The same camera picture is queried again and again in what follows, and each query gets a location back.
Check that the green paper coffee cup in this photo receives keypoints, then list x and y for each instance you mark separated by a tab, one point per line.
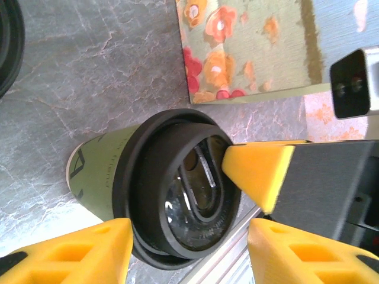
97	165

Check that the black plastic cup lid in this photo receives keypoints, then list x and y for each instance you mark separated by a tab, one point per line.
148	177

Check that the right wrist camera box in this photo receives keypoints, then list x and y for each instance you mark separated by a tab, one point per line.
349	85

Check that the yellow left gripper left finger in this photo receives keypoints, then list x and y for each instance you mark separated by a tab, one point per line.
59	260

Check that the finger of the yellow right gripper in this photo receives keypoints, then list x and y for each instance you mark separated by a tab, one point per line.
257	171

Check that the aluminium frame rail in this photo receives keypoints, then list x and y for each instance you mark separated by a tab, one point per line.
225	248

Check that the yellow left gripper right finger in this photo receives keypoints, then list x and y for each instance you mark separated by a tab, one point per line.
296	260

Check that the black cup lid stack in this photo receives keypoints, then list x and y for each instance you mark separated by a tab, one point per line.
10	44

